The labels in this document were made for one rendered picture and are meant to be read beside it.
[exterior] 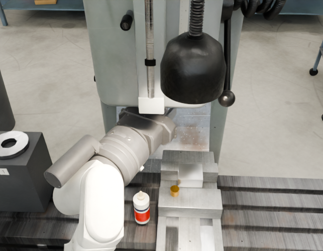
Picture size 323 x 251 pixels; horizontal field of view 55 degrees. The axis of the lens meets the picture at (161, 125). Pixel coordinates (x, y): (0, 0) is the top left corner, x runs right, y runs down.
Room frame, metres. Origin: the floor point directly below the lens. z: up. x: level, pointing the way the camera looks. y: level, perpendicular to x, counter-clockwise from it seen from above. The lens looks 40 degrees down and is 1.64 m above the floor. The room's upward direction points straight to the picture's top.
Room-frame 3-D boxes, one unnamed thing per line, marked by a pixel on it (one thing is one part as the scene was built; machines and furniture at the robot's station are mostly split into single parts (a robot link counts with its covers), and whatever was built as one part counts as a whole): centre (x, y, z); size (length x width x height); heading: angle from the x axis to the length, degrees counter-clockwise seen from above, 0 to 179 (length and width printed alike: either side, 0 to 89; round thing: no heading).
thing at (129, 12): (0.41, 0.04, 1.49); 0.06 x 0.01 x 0.01; 177
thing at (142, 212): (0.48, 0.05, 0.98); 0.04 x 0.04 x 0.11
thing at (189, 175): (0.51, -0.07, 1.03); 0.06 x 0.05 x 0.06; 87
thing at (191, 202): (0.46, -0.07, 1.01); 0.15 x 0.06 x 0.04; 87
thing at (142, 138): (0.44, 0.05, 1.24); 0.13 x 0.12 x 0.10; 62
